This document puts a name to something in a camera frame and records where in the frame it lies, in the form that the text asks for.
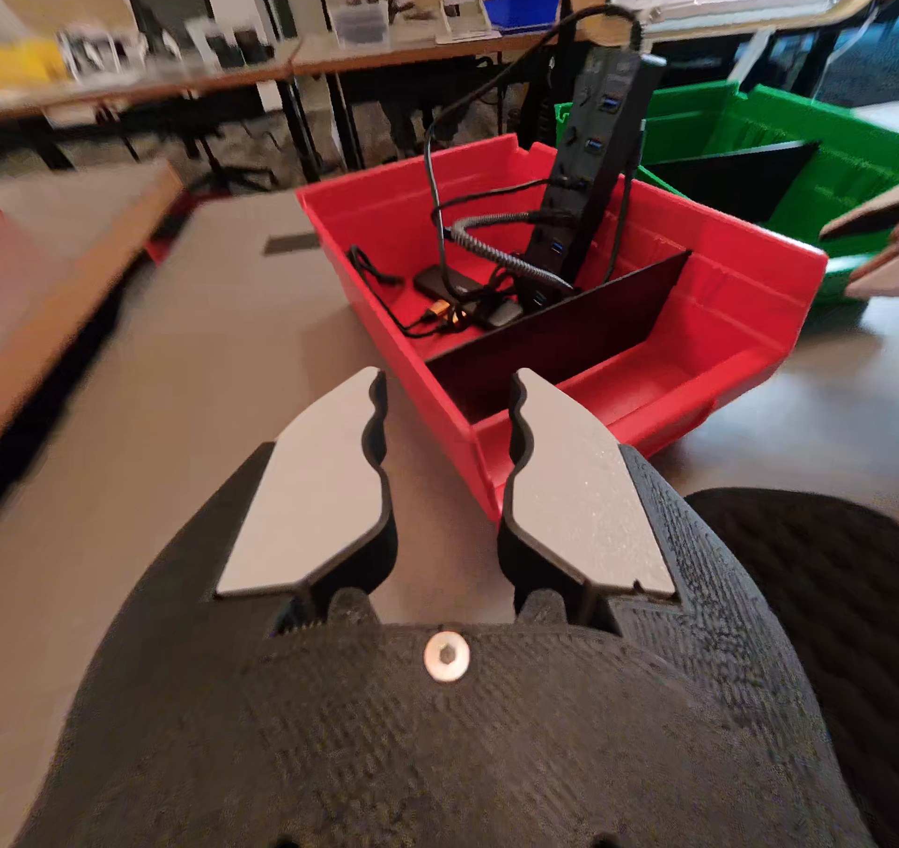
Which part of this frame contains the dark grey usb adapter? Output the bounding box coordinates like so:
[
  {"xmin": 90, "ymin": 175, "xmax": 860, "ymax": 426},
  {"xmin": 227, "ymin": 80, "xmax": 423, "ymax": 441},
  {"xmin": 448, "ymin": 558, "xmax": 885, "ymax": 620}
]
[{"xmin": 472, "ymin": 298, "xmax": 525, "ymax": 331}]

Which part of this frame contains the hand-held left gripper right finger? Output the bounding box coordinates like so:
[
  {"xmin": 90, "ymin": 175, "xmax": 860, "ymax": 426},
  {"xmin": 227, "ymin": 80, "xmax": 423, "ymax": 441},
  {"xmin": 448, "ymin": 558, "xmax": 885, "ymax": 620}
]
[{"xmin": 497, "ymin": 368, "xmax": 678, "ymax": 627}]

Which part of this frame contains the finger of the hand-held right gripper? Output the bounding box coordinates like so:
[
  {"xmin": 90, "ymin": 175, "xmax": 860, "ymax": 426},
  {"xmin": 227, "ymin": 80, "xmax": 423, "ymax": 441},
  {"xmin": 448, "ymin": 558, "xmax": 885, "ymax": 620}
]
[
  {"xmin": 845, "ymin": 244, "xmax": 899, "ymax": 301},
  {"xmin": 818, "ymin": 188, "xmax": 899, "ymax": 242}
]

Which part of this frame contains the long wooden desk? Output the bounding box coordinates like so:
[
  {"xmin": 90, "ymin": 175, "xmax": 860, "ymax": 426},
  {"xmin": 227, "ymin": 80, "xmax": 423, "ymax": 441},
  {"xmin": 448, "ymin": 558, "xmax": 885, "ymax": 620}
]
[{"xmin": 0, "ymin": 32, "xmax": 570, "ymax": 182}]

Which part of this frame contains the yellow plastic bin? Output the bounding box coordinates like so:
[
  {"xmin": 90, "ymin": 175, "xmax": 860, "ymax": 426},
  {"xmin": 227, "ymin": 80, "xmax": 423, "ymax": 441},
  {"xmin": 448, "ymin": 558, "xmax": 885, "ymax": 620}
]
[{"xmin": 0, "ymin": 40, "xmax": 69, "ymax": 88}]

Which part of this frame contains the black wrist rest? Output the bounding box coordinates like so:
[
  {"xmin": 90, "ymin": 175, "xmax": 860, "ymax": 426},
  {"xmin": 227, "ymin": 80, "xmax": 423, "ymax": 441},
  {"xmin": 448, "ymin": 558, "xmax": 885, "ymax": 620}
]
[{"xmin": 685, "ymin": 487, "xmax": 899, "ymax": 848}]

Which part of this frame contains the red plastic bin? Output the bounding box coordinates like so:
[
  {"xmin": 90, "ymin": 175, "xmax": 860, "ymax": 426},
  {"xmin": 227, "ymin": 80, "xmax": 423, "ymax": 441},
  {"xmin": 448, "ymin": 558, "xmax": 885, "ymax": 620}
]
[{"xmin": 295, "ymin": 133, "xmax": 830, "ymax": 522}]

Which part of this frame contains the green plastic bin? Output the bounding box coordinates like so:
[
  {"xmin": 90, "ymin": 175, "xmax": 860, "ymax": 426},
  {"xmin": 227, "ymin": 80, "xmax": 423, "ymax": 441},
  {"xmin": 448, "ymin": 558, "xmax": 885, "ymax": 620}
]
[{"xmin": 555, "ymin": 79, "xmax": 899, "ymax": 304}]

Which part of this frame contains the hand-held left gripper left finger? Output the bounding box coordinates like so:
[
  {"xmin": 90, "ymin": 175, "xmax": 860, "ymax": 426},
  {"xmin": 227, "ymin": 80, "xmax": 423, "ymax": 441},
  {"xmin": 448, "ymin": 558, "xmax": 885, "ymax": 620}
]
[{"xmin": 214, "ymin": 366, "xmax": 400, "ymax": 627}]

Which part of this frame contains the blue plastic bin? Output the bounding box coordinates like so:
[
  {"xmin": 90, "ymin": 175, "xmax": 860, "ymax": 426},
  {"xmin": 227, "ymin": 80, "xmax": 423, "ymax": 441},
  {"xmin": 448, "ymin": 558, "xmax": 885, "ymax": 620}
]
[{"xmin": 483, "ymin": 0, "xmax": 565, "ymax": 33}]

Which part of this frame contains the braided usb cable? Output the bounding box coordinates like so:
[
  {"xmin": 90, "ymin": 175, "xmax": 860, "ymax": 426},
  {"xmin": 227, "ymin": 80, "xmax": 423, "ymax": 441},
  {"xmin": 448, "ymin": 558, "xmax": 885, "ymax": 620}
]
[{"xmin": 446, "ymin": 212, "xmax": 584, "ymax": 294}]

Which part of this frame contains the small flat dark usb hub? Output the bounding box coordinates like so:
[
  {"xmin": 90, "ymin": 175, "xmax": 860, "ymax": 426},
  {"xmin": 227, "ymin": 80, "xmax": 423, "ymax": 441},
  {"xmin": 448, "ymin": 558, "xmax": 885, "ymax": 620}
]
[{"xmin": 413, "ymin": 265, "xmax": 486, "ymax": 299}]

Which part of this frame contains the small white stand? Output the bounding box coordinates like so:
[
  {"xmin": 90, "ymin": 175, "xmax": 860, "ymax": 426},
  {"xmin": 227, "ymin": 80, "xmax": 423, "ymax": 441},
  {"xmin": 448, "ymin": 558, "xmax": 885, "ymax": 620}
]
[{"xmin": 435, "ymin": 0, "xmax": 493, "ymax": 44}]

